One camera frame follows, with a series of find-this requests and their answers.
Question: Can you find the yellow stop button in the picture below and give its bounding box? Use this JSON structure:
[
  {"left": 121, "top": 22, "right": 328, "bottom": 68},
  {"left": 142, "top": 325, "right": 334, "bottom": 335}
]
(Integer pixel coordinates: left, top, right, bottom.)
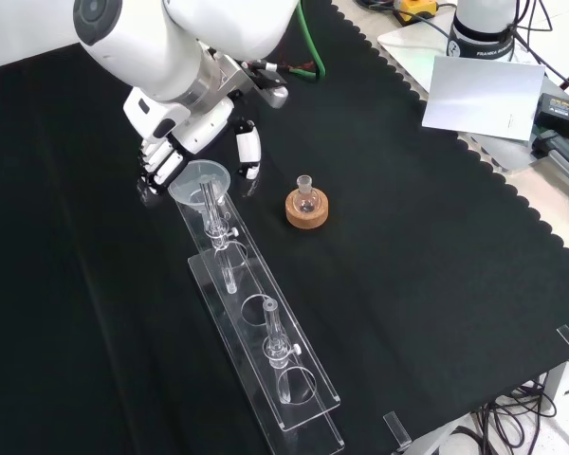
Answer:
[{"left": 392, "top": 0, "right": 438, "bottom": 24}]

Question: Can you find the translucent plastic funnel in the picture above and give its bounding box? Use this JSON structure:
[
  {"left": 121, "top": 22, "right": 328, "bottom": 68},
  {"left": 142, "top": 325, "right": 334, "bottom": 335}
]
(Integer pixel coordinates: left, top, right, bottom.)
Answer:
[{"left": 167, "top": 159, "right": 231, "bottom": 228}]

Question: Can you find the black cable tangle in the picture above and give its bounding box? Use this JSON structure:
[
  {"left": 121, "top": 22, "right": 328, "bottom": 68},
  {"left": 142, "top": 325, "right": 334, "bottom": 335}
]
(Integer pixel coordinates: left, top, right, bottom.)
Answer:
[{"left": 471, "top": 373, "right": 560, "bottom": 455}]

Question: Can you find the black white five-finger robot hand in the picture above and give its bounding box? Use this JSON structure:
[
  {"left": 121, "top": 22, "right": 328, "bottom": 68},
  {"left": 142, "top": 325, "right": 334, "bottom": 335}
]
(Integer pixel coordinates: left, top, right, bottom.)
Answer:
[{"left": 121, "top": 87, "right": 263, "bottom": 196}]

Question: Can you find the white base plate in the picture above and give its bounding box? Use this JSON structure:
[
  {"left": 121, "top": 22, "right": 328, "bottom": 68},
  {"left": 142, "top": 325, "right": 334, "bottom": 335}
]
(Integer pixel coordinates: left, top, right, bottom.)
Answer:
[{"left": 376, "top": 26, "right": 456, "bottom": 94}]

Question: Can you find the black grey clamp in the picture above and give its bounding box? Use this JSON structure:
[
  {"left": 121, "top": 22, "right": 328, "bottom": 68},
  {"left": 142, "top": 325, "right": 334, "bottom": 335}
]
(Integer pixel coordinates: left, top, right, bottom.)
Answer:
[{"left": 533, "top": 130, "right": 569, "bottom": 191}]

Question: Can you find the pale board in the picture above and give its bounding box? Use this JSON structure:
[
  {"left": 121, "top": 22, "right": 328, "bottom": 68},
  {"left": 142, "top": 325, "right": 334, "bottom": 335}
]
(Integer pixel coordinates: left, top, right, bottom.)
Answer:
[{"left": 421, "top": 55, "right": 546, "bottom": 142}]

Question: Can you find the small glass round-bottom flask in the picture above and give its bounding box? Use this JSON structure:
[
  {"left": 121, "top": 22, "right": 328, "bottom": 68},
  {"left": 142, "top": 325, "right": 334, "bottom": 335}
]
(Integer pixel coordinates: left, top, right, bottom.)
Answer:
[{"left": 294, "top": 174, "right": 321, "bottom": 214}]

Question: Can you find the cork ring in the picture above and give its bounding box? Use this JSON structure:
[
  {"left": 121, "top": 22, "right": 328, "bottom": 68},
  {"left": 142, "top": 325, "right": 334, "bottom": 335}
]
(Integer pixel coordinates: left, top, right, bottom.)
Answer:
[{"left": 284, "top": 188, "right": 331, "bottom": 230}]

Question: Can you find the black bench cloth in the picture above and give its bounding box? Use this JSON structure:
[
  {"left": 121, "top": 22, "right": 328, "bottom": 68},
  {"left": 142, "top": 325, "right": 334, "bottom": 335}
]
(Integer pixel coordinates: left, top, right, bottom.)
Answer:
[{"left": 0, "top": 0, "right": 569, "bottom": 455}]

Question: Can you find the green cable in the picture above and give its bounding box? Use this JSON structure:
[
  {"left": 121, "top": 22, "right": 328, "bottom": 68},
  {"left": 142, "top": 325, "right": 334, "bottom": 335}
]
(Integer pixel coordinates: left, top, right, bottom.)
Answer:
[{"left": 296, "top": 0, "right": 327, "bottom": 82}]

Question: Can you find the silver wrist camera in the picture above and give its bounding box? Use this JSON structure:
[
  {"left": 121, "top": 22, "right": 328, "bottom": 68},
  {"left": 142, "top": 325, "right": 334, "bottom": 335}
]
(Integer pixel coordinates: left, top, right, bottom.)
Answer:
[{"left": 239, "top": 59, "right": 290, "bottom": 110}]

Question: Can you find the black power adapter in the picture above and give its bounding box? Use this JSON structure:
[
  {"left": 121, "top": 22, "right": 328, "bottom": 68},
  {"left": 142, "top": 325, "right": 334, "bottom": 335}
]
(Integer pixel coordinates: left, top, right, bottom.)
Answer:
[{"left": 534, "top": 92, "right": 569, "bottom": 142}]

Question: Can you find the clear acrylic funnel stand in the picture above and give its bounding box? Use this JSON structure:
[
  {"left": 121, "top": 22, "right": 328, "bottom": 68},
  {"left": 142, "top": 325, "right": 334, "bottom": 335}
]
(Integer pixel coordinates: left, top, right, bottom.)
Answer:
[{"left": 173, "top": 174, "right": 346, "bottom": 455}]

